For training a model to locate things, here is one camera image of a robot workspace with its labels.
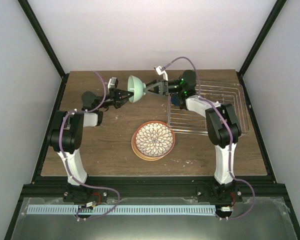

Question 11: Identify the black frame post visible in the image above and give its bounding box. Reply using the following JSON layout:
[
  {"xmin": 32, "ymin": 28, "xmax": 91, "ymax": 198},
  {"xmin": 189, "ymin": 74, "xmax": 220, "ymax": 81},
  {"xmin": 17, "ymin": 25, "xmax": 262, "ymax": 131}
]
[
  {"xmin": 16, "ymin": 0, "xmax": 67, "ymax": 78},
  {"xmin": 238, "ymin": 0, "xmax": 288, "ymax": 76}
]

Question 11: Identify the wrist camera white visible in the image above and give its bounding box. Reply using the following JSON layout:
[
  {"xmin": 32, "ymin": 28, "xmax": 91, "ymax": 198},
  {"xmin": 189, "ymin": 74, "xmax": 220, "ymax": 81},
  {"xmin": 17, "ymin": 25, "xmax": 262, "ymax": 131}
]
[
  {"xmin": 107, "ymin": 77, "xmax": 119, "ymax": 90},
  {"xmin": 154, "ymin": 65, "xmax": 168, "ymax": 81}
]

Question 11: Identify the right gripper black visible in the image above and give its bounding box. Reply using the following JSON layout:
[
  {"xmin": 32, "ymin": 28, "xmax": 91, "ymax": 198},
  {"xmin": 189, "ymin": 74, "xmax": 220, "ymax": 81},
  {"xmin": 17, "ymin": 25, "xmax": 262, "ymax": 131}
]
[{"xmin": 141, "ymin": 80, "xmax": 184, "ymax": 99}]

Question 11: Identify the floral patterned orange-rim plate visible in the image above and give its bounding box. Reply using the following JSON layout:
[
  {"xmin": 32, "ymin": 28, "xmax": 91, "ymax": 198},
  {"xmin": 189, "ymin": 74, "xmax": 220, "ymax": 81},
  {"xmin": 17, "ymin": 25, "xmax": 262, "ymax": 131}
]
[{"xmin": 131, "ymin": 120, "xmax": 176, "ymax": 157}]

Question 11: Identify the orange plate at stack bottom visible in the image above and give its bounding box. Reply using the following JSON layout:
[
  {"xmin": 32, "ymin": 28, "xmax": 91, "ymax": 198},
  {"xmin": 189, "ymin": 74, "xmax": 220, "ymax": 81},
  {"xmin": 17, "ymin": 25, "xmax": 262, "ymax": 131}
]
[{"xmin": 131, "ymin": 140, "xmax": 174, "ymax": 161}]

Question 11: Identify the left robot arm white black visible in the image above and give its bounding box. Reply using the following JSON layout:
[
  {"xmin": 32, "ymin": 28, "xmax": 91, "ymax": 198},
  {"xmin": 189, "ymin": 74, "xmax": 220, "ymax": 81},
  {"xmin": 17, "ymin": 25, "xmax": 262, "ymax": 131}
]
[{"xmin": 47, "ymin": 88, "xmax": 134, "ymax": 202}]

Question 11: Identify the left black frame post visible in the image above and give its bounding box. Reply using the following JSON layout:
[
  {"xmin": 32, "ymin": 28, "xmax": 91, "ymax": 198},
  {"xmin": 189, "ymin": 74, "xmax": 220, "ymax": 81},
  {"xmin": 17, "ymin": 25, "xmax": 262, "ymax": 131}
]
[{"xmin": 16, "ymin": 0, "xmax": 67, "ymax": 78}]

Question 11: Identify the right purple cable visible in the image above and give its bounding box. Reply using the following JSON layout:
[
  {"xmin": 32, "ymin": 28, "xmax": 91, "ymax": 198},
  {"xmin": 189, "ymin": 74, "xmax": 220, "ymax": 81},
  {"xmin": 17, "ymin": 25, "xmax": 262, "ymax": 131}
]
[{"xmin": 162, "ymin": 56, "xmax": 257, "ymax": 221}]

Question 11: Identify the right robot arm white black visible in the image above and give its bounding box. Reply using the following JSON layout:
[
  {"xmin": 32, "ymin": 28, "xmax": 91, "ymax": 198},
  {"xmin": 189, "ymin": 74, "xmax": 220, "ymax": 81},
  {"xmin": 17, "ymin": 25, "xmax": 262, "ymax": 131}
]
[{"xmin": 143, "ymin": 66, "xmax": 242, "ymax": 202}]

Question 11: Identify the dark blue mug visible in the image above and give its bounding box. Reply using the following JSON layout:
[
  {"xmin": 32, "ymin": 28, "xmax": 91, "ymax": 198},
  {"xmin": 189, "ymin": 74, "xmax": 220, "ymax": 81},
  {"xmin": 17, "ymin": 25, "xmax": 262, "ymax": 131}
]
[{"xmin": 170, "ymin": 93, "xmax": 180, "ymax": 107}]

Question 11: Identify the light blue slotted cable duct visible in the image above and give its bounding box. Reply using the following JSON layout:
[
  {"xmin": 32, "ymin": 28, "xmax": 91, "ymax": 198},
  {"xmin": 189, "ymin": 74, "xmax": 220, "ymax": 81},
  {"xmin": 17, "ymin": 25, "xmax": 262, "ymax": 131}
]
[{"xmin": 26, "ymin": 204, "xmax": 216, "ymax": 216}]

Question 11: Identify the light green ceramic bowl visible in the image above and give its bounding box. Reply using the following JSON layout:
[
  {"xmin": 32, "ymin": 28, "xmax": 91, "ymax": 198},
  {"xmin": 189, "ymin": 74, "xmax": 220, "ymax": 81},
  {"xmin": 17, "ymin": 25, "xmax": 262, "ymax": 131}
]
[{"xmin": 127, "ymin": 75, "xmax": 146, "ymax": 104}]

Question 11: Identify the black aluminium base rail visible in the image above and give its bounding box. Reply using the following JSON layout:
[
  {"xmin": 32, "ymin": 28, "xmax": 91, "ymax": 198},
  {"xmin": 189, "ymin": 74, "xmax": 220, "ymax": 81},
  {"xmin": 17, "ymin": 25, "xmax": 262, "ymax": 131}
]
[{"xmin": 19, "ymin": 176, "xmax": 289, "ymax": 204}]

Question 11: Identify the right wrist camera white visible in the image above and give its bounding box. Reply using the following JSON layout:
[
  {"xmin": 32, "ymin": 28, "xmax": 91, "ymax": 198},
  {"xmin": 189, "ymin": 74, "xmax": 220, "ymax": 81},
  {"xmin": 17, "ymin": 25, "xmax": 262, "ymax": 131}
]
[{"xmin": 154, "ymin": 65, "xmax": 168, "ymax": 81}]

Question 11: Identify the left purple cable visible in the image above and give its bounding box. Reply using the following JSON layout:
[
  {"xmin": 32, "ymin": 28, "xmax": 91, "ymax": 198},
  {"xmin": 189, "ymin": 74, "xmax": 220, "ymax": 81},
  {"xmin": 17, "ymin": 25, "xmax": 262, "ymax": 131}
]
[{"xmin": 58, "ymin": 70, "xmax": 122, "ymax": 222}]

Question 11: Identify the right black frame post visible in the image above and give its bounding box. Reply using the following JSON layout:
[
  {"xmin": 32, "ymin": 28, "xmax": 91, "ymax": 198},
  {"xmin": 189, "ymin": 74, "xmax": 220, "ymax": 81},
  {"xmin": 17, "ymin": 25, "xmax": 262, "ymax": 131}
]
[{"xmin": 238, "ymin": 0, "xmax": 288, "ymax": 76}]

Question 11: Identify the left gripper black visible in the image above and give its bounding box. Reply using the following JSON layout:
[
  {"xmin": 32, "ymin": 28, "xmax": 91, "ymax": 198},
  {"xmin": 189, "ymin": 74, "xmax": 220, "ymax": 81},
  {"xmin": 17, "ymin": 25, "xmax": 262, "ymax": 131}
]
[{"xmin": 95, "ymin": 87, "xmax": 133, "ymax": 110}]

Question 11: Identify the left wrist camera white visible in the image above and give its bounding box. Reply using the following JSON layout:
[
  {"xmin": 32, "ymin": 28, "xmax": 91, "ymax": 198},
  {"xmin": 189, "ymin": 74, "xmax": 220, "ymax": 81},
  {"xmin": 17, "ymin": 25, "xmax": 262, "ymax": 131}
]
[{"xmin": 107, "ymin": 77, "xmax": 119, "ymax": 90}]

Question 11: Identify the metal wire dish rack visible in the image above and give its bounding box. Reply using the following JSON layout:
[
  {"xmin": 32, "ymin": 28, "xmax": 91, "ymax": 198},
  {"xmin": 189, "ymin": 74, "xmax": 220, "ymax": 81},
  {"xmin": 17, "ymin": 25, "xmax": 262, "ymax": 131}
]
[{"xmin": 166, "ymin": 80, "xmax": 251, "ymax": 137}]

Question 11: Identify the purple cable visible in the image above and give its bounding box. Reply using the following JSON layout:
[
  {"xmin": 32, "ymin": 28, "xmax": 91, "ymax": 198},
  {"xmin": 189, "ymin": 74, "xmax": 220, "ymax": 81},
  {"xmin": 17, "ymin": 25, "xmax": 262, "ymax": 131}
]
[
  {"xmin": 162, "ymin": 56, "xmax": 257, "ymax": 221},
  {"xmin": 58, "ymin": 70, "xmax": 122, "ymax": 222}
]

